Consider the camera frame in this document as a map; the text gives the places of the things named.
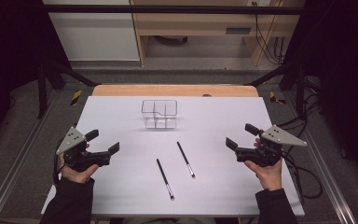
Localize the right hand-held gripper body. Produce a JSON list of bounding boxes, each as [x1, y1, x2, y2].
[[236, 124, 308, 167]]

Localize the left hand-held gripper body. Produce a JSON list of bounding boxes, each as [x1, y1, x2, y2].
[[55, 125, 112, 173]]

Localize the black pen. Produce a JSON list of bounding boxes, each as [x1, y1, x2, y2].
[[176, 141, 197, 179], [156, 158, 175, 201]]

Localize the clear plastic organizer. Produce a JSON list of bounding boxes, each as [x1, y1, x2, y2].
[[141, 99, 178, 130]]

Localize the person's left hand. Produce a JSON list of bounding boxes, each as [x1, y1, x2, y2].
[[59, 153, 101, 185]]

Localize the person's right hand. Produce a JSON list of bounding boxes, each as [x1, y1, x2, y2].
[[243, 158, 283, 191]]

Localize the yellow black tape marker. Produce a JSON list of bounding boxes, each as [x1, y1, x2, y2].
[[70, 90, 83, 106], [269, 91, 287, 105]]

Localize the black metal stand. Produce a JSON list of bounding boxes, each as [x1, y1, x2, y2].
[[247, 60, 307, 120], [36, 59, 102, 119]]

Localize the grey label on desk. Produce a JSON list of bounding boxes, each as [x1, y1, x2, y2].
[[226, 27, 252, 35]]

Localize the white cabinet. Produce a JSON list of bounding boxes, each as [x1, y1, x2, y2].
[[42, 0, 141, 63]]

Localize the wooden desk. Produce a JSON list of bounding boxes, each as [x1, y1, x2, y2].
[[130, 0, 306, 67]]

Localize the left hand-held gripper cable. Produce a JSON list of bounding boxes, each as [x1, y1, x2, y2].
[[52, 136, 67, 185]]

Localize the hand-held gripper cable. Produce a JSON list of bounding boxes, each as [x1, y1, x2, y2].
[[52, 136, 67, 185], [279, 146, 324, 200]]

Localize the right hand-held gripper cable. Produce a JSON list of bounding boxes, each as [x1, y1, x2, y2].
[[279, 146, 324, 200]]

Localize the black floor cables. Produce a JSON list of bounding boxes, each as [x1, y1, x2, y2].
[[273, 77, 323, 138]]

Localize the aluminium rail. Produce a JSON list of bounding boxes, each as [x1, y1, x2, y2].
[[287, 92, 357, 224], [0, 92, 60, 224]]

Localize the hanging black cables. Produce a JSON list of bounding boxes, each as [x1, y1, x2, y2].
[[251, 1, 286, 65]]

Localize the black horizontal frame bar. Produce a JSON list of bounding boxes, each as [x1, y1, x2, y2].
[[43, 4, 306, 16]]

